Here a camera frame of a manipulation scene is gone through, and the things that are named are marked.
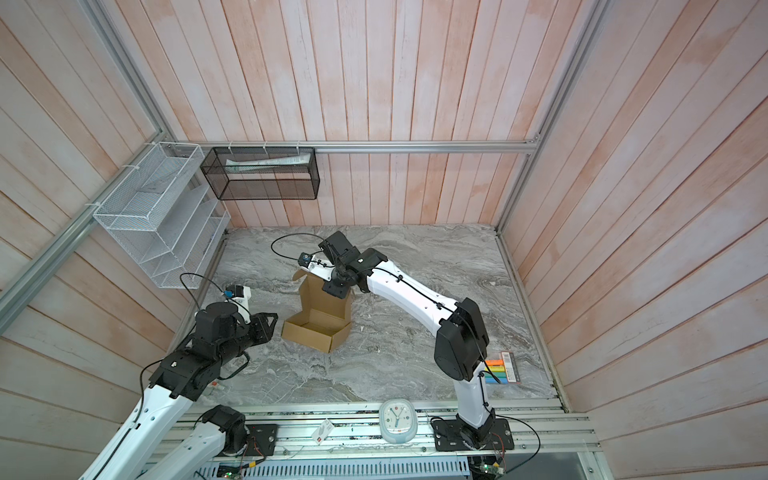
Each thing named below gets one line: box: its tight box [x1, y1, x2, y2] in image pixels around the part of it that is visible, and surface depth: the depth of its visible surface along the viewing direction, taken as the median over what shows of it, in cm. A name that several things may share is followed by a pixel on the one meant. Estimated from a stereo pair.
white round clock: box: [379, 399, 418, 444], surface depth 76 cm
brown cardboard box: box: [281, 268, 353, 354], surface depth 81 cm
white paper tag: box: [311, 418, 335, 445], surface depth 76 cm
